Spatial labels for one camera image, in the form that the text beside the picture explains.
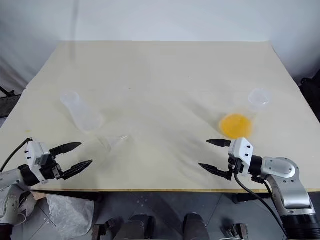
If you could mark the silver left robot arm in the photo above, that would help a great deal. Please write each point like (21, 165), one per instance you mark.
(10, 200)

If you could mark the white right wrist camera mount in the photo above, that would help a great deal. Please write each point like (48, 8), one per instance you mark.
(242, 150)

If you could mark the black equipment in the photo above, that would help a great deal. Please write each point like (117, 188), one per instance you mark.
(311, 97)

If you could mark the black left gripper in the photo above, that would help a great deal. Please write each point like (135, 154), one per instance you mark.
(50, 168)

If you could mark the crumpled clear plastic bag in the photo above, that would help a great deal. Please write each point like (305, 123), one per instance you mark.
(70, 215)

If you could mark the black stand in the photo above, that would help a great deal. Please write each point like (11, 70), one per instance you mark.
(7, 92)

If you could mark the beaker of orange liquid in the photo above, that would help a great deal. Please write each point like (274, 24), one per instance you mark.
(236, 125)

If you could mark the dark rounded shape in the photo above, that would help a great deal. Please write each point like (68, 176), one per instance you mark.
(196, 226)
(140, 227)

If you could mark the clear plastic funnel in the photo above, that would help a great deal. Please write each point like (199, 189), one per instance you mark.
(110, 142)

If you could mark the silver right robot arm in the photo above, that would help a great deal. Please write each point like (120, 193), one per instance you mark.
(287, 180)

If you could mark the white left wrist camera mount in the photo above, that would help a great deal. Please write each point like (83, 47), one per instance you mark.
(35, 155)

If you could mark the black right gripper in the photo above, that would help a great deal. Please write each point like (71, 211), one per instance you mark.
(236, 167)

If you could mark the small clear plastic bottle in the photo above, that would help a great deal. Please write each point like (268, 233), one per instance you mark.
(83, 115)

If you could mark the rusty metal bracket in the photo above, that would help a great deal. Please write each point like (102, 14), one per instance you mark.
(235, 230)
(106, 228)

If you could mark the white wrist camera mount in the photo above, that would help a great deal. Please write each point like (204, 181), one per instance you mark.
(35, 155)
(242, 150)

